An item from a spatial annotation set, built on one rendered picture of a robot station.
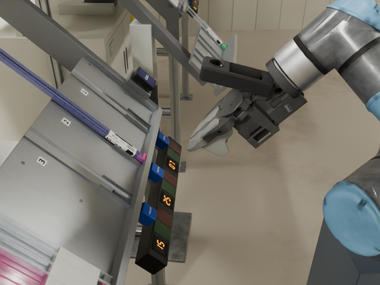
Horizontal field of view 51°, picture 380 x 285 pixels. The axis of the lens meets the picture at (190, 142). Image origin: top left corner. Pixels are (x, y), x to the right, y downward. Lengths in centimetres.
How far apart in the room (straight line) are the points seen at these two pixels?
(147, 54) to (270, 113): 57
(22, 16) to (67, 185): 41
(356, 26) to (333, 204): 27
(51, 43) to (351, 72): 58
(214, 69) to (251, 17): 322
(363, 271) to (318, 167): 122
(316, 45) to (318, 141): 162
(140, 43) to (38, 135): 58
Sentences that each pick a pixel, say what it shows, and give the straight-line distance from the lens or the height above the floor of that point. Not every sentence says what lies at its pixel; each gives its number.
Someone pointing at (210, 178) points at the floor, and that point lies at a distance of 185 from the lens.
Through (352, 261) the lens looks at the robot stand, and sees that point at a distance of 85.
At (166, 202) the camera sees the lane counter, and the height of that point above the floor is 66.
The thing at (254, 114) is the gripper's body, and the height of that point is 85.
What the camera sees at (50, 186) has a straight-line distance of 58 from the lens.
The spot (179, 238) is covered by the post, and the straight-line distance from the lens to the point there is 156.
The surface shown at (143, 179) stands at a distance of 67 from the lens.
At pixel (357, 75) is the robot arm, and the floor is 93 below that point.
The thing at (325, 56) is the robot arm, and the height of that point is 95.
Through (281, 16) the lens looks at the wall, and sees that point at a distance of 388.
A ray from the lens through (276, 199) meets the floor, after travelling 177.
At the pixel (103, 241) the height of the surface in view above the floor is 74.
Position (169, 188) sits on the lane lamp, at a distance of 77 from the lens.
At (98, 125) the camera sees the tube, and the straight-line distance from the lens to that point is 70.
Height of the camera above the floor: 115
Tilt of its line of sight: 33 degrees down
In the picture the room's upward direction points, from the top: straight up
